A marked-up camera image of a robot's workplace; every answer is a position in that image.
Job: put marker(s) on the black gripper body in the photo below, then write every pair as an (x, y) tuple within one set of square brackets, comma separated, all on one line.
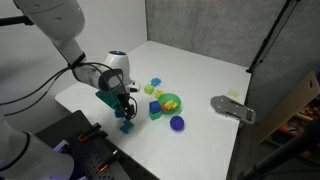
[(126, 101)]

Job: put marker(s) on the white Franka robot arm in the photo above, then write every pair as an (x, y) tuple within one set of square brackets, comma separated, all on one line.
[(50, 20)]

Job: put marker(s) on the green bowl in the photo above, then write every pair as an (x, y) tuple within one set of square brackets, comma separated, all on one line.
[(176, 98)]

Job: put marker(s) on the green block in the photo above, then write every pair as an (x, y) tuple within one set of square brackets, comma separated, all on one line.
[(155, 116)]

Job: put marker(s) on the small blue block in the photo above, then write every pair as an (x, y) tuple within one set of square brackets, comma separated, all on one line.
[(155, 106)]

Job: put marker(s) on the lime green cube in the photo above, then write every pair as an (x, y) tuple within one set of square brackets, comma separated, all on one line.
[(149, 89)]

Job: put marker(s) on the orange toy piece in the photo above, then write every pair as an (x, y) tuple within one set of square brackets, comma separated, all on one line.
[(164, 107)]

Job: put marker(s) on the yellow star toy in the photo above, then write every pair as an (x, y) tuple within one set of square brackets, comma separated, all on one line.
[(158, 94)]

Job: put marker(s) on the light blue puzzle toy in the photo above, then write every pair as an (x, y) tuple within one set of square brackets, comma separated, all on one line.
[(155, 82)]

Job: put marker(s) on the yellow toy piece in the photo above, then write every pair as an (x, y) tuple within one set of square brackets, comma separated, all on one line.
[(171, 105)]

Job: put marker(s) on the black orange spring clamp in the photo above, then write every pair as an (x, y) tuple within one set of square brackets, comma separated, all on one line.
[(90, 132), (108, 161)]

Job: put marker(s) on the purple blue ball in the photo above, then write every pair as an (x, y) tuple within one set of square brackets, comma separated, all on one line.
[(177, 123)]

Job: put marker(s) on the black perforated breadboard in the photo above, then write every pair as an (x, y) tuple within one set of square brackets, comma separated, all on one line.
[(86, 160)]

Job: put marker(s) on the black perforated board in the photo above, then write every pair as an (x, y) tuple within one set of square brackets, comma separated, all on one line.
[(63, 128)]

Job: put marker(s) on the purple glowing light strip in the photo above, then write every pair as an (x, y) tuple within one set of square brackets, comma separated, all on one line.
[(61, 145)]

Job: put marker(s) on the thick black tripod stand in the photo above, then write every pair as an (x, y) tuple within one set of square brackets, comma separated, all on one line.
[(283, 153)]

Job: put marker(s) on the thin black light stand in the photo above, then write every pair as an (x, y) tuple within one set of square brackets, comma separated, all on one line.
[(270, 36)]

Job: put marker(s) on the wooden board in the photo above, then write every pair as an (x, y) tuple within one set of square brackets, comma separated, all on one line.
[(290, 106)]

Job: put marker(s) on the shelf with colourful items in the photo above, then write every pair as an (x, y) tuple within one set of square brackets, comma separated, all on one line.
[(300, 125)]

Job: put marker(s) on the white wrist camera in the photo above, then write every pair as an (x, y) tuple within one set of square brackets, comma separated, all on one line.
[(133, 87)]

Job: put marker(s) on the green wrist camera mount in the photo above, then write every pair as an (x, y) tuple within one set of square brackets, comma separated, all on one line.
[(108, 98)]

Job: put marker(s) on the grey metal bracket plate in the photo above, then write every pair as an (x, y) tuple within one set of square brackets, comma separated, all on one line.
[(233, 109)]

